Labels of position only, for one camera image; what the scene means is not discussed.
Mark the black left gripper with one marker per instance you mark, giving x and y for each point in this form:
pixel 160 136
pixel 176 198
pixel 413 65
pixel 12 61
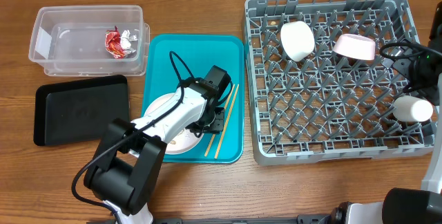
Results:
pixel 215 127

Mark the wooden chopstick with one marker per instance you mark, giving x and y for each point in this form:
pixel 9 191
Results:
pixel 226 122
pixel 224 107

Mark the white plate with peanuts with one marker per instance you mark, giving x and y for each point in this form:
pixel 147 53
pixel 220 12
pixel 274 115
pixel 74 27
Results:
pixel 184 140

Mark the white small bowl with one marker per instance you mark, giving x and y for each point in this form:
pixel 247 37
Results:
pixel 297 40

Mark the red snack wrapper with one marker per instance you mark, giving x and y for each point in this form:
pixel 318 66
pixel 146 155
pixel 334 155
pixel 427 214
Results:
pixel 120 44

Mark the pink shallow bowl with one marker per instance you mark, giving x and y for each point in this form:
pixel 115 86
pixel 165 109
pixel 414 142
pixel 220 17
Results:
pixel 355 47

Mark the white paper cup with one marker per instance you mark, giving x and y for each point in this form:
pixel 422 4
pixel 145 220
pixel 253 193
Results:
pixel 412 109

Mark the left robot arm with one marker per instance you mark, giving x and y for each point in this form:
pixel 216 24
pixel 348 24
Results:
pixel 124 170

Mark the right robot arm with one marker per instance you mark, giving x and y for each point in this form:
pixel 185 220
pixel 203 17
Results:
pixel 421 66

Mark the grey dishwasher rack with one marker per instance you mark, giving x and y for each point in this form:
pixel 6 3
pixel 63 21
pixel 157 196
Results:
pixel 327 107

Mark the teal plastic tray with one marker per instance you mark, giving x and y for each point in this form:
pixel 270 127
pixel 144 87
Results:
pixel 200 53

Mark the black plastic tray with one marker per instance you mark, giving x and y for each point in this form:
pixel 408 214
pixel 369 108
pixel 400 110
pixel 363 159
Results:
pixel 79 110

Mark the clear plastic bin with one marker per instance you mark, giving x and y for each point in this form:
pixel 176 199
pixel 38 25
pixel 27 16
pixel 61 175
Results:
pixel 69 40

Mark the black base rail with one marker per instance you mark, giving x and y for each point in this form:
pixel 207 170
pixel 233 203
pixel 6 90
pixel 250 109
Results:
pixel 300 219

